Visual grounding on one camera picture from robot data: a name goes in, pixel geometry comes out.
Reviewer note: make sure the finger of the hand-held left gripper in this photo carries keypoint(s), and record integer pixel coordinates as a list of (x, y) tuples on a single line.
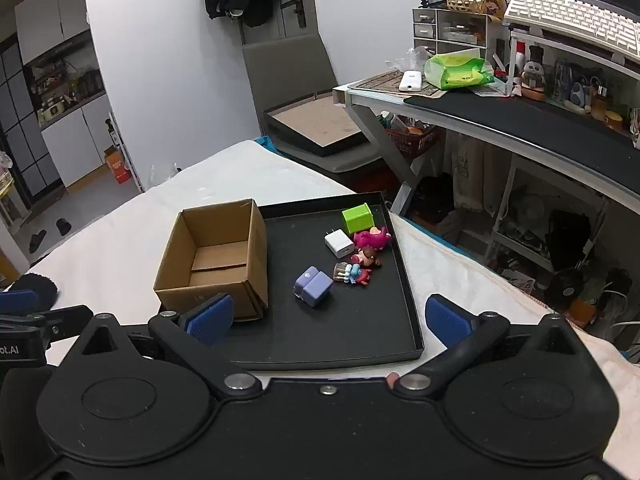
[(17, 301), (60, 321)]

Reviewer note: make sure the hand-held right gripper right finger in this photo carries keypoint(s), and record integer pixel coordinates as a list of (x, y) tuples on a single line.
[(447, 325)]

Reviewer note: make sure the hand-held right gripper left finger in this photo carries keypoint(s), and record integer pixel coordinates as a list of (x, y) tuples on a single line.
[(210, 317)]

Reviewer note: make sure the brown cardboard box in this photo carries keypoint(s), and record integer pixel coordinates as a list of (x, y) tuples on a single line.
[(175, 270)]

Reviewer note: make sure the black tray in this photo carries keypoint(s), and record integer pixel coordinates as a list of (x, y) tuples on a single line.
[(350, 320)]

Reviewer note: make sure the brown-haired doll figure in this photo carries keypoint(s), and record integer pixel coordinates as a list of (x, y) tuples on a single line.
[(369, 256)]

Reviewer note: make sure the purple charger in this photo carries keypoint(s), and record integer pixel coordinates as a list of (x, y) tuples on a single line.
[(315, 287)]

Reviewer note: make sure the white charger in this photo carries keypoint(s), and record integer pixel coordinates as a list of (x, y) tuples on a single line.
[(340, 245)]

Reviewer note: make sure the dark fuzzy cloth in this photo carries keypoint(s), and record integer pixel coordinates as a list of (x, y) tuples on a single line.
[(35, 286)]

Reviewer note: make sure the black slipper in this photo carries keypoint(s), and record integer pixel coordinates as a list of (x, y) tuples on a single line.
[(63, 226), (37, 241)]

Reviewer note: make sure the small colourful toy figure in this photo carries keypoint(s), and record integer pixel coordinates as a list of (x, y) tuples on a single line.
[(352, 275)]

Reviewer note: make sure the pink toy figure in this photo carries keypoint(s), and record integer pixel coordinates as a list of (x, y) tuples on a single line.
[(371, 239)]

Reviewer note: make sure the black round fan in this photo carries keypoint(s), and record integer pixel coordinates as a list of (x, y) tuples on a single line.
[(565, 287)]

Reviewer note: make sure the green box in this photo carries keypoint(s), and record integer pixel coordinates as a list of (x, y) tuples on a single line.
[(357, 220)]

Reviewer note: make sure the white fan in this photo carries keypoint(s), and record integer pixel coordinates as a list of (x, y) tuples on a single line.
[(529, 209)]

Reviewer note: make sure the white plastic bag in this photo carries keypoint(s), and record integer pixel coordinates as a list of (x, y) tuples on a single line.
[(467, 170)]

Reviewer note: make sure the orange box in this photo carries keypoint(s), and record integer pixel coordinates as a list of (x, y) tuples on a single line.
[(117, 165)]

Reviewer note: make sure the white cabinet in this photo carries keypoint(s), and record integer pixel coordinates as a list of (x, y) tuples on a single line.
[(75, 130)]

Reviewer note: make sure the teal cloth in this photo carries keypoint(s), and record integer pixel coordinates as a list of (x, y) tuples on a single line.
[(265, 143)]

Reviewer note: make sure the red basket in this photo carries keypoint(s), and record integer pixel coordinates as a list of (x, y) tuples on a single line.
[(415, 142)]

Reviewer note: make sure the grey desk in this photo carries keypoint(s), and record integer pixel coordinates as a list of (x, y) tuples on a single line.
[(500, 132)]

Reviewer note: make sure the black desk mat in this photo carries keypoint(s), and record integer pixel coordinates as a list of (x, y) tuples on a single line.
[(500, 112)]

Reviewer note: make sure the black framed board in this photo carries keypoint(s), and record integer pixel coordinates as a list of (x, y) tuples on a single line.
[(310, 122)]

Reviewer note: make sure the white phone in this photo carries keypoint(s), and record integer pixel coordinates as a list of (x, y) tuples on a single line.
[(410, 81)]

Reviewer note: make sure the patterned placemat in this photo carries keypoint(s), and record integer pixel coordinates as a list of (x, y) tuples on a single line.
[(380, 82)]

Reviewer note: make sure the green tissue packet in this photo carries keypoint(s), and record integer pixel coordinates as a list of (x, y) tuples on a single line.
[(457, 72)]

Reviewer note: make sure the grey chair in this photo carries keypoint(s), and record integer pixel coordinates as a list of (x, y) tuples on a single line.
[(285, 70)]

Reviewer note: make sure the yellow mug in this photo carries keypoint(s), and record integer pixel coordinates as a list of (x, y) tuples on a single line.
[(612, 120)]

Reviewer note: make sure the panda figure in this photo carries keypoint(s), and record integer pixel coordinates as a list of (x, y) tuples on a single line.
[(532, 72)]

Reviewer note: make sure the clear plastic bag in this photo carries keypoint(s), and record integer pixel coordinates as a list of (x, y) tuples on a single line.
[(405, 60)]

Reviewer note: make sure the white desk shelf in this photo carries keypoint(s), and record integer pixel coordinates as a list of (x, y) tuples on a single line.
[(512, 60)]

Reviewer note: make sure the grey drawer organizer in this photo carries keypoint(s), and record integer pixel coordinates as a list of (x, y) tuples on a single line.
[(450, 25)]

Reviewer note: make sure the yellow paper bag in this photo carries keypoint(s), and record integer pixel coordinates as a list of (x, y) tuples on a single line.
[(492, 2)]

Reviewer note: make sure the white keyboard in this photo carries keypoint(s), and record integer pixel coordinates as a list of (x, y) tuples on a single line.
[(565, 15)]

